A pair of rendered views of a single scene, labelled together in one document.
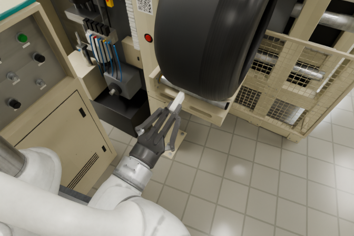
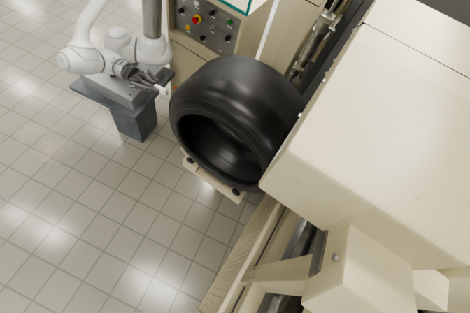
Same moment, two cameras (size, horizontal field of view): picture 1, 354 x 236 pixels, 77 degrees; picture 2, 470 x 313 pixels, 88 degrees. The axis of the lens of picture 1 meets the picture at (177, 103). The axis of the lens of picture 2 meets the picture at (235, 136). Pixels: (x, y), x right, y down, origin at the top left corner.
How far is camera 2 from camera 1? 1.04 m
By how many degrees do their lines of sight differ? 41
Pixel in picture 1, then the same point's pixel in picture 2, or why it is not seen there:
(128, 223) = (79, 41)
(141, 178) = (116, 68)
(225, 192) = (168, 222)
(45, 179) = (147, 51)
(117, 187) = (112, 56)
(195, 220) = (150, 191)
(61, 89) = not seen: hidden behind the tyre
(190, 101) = not seen: hidden behind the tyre
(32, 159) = (155, 42)
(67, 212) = (84, 18)
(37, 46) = (233, 33)
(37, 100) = (212, 51)
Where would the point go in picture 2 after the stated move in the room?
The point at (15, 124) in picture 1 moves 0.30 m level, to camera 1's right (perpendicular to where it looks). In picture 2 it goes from (195, 43) to (188, 74)
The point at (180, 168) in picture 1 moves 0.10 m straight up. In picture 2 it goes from (196, 186) to (197, 182)
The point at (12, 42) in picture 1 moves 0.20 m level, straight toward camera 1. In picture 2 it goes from (225, 18) to (196, 27)
